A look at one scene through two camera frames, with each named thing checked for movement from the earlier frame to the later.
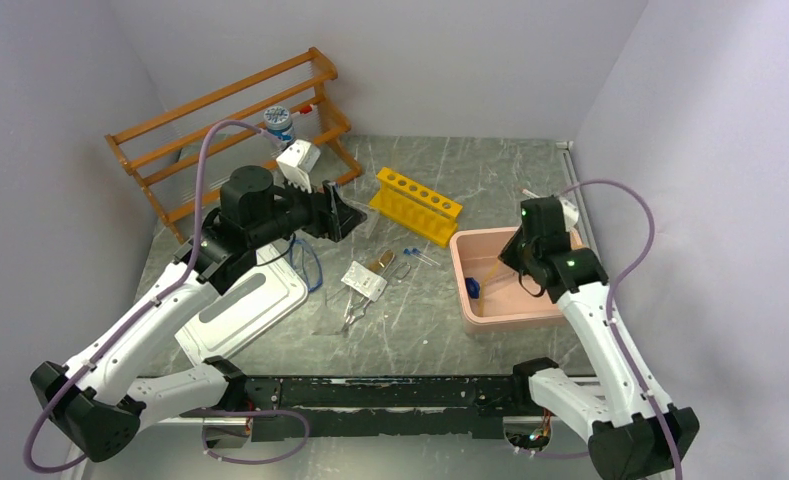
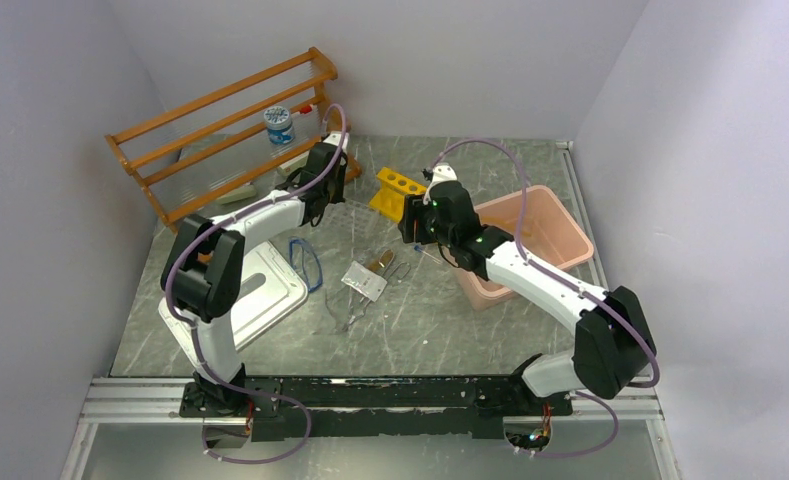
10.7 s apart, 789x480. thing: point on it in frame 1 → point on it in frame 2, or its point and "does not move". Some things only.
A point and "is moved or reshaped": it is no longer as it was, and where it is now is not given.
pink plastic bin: x=492 y=299 is moved or reshaped
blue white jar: x=278 y=122 does not move
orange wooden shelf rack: x=182 y=156 does not move
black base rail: x=381 y=407 does not move
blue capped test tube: x=408 y=252 is moved or reshaped
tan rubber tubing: x=480 y=306 → x=505 y=221
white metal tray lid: x=265 y=293 does not move
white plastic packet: x=364 y=281 does not move
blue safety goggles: x=303 y=259 does not move
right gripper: x=508 y=255 → x=414 y=210
